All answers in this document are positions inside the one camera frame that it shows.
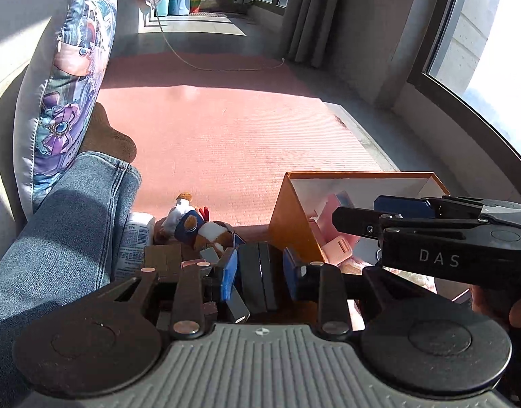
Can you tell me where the donald duck plush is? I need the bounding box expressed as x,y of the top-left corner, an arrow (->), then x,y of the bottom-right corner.
153,192 -> 233,255

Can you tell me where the dark red small box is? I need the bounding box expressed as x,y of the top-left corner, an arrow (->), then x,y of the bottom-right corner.
181,245 -> 252,326

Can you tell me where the dark window frame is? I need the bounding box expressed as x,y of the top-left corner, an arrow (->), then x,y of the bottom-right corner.
408,0 -> 521,183

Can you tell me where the white tube bottle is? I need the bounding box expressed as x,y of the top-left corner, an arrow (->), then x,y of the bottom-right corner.
113,212 -> 155,280

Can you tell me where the grey curtain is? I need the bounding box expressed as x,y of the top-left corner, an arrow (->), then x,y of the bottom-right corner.
280,0 -> 339,68

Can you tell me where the anime print pillow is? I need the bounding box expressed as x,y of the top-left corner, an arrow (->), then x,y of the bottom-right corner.
13,0 -> 117,217

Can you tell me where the pink notebook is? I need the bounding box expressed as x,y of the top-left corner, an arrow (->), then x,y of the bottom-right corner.
311,190 -> 359,243

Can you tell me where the white charging cable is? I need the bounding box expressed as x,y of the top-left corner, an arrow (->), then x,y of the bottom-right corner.
132,0 -> 286,73

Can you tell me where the orange storage box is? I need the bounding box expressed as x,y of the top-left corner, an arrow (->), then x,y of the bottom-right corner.
267,170 -> 472,302

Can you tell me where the person right hand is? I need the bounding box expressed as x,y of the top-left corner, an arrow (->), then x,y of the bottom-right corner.
471,286 -> 521,328

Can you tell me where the pink floor mat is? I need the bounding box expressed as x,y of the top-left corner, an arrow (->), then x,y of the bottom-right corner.
98,53 -> 378,226

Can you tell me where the brown cardboard box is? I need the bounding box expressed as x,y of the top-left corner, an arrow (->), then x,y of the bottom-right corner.
144,243 -> 183,283

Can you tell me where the blue jeans leg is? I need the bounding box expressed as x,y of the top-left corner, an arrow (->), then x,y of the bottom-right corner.
0,151 -> 141,407

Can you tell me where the brown sock foot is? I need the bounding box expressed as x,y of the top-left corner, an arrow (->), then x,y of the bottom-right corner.
79,102 -> 137,163

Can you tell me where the blue detergent bottle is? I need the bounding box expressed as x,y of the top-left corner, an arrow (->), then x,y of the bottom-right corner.
155,0 -> 190,17

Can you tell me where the pink power bank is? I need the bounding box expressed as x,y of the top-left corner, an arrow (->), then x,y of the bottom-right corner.
321,236 -> 353,266

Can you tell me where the black box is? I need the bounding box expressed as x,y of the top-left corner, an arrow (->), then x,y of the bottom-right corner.
237,242 -> 290,315

